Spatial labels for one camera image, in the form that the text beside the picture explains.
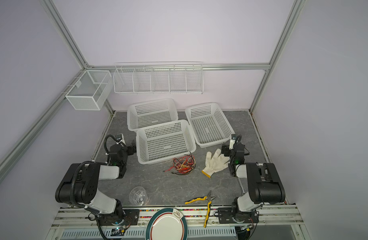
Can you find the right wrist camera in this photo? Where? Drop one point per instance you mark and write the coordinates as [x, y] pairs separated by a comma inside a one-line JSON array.
[[232, 141]]

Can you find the back left white basket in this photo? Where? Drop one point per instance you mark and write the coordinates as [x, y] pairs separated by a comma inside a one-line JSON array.
[[149, 113]]

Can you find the white work glove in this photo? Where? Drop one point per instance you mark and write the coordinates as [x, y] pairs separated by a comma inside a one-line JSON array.
[[215, 163]]

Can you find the white mesh wall box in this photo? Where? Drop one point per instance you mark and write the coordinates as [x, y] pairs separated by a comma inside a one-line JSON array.
[[91, 90]]

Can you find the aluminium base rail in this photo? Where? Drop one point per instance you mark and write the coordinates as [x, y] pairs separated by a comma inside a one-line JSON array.
[[73, 224]]

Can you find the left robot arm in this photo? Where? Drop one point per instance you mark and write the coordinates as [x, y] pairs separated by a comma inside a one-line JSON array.
[[79, 186]]

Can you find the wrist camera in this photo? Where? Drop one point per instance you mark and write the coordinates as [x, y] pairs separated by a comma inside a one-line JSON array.
[[120, 138], [232, 141]]

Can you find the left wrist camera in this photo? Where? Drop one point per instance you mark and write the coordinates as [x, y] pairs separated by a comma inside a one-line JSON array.
[[120, 138]]

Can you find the clear plastic cup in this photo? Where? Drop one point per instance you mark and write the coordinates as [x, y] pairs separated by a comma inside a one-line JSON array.
[[138, 196]]

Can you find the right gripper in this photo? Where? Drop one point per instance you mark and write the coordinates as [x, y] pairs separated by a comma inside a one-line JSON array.
[[227, 150]]

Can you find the front middle white basket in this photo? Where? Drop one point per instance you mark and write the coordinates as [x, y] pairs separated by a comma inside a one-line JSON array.
[[163, 142]]

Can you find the white basket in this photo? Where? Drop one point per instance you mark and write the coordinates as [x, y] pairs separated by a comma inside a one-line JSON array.
[[163, 142], [149, 113], [210, 125]]

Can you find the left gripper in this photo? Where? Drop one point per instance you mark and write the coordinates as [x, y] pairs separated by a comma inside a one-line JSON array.
[[131, 148]]

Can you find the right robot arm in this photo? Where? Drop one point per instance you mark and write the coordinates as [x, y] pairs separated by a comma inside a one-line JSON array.
[[264, 185]]

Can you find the white green rimmed plate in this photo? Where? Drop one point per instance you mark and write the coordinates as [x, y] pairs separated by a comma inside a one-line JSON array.
[[167, 224]]

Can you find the right white basket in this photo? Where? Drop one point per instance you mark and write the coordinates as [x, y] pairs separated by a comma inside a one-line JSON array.
[[210, 125]]

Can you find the white wire wall rack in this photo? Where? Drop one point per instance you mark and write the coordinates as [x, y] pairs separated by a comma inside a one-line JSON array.
[[159, 77]]

